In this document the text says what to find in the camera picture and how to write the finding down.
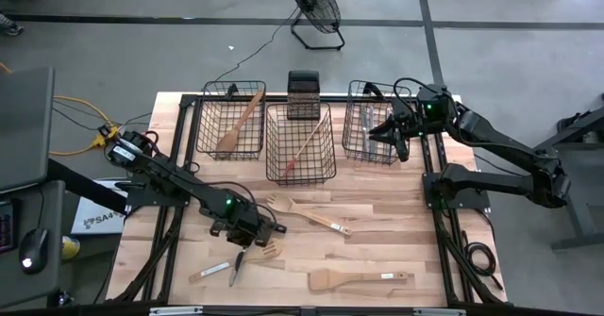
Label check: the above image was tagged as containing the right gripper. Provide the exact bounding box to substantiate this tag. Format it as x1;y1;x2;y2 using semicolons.
369;108;424;162

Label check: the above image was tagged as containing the wooden spork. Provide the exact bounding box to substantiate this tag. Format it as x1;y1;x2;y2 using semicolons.
266;192;354;238

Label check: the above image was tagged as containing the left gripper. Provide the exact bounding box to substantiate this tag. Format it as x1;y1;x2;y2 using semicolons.
210;213;276;274

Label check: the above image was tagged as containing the coiled black cable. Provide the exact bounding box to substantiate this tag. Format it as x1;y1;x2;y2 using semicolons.
460;209;505;292

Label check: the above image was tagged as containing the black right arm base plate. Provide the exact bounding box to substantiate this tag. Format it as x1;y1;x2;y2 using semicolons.
423;172;492;211

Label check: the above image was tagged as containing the black metal table frame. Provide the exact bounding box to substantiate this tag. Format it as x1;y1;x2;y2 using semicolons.
112;92;509;308

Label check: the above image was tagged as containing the silver aluminium bar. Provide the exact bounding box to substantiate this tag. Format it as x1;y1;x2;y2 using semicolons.
412;308;467;316
148;306;205;316

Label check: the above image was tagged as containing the black floor fan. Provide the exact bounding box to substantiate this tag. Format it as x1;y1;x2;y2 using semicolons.
283;0;346;52

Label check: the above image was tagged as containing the black metal bar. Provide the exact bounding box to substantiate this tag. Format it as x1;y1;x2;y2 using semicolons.
45;158;131;215

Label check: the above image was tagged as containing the yellow cup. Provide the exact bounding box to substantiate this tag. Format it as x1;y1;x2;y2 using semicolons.
60;235;81;261

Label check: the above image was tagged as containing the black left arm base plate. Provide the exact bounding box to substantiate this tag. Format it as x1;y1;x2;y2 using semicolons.
126;172;194;208

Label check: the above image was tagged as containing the thin black floor cable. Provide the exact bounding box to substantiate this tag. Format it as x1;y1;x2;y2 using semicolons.
51;106;152;164

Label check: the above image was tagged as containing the black metal stand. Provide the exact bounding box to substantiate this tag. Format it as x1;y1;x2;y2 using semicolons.
532;104;604;252

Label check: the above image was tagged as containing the black office desk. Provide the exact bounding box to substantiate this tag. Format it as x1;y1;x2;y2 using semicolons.
0;179;66;310

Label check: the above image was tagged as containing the red spatula wooden handle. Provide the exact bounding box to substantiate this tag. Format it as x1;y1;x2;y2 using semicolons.
281;116;327;179

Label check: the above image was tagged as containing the black computer mouse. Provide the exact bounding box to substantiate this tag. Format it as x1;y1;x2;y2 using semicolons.
18;227;50;275

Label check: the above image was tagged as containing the yellow black power strip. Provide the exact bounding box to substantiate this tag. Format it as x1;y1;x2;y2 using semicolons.
92;123;123;150

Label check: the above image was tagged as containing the wooden spoon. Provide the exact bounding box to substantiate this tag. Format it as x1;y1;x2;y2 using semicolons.
215;89;266;154

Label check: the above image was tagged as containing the slotted wooden spatula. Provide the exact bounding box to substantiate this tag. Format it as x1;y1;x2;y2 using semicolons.
188;239;286;284

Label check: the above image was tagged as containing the yellow extension cable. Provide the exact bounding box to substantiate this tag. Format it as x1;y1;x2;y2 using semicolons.
0;62;119;158

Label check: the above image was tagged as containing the black keyboard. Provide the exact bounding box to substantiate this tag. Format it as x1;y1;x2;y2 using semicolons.
0;199;21;255

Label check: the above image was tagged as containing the black wire basket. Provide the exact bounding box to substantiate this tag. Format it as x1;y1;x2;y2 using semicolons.
342;79;412;166
264;102;337;186
195;79;267;161

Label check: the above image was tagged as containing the grey computer monitor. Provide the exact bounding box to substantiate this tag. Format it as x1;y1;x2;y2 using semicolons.
0;66;57;195

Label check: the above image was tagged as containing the white cardboard box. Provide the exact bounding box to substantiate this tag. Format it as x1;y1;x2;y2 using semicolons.
70;178;128;236

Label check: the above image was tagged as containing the black fan power cable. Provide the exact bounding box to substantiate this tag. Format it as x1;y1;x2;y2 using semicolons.
202;7;301;93

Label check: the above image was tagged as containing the person's foot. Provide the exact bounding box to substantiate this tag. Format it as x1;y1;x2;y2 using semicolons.
0;12;25;38

